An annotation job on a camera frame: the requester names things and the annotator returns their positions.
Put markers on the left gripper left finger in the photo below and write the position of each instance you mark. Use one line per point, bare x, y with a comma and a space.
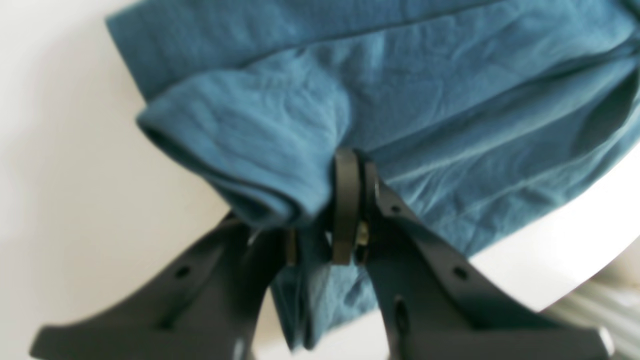
203, 306

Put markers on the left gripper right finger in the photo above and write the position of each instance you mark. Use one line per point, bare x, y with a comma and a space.
434, 303

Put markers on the dark navy t-shirt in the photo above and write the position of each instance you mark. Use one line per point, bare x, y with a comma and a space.
482, 115

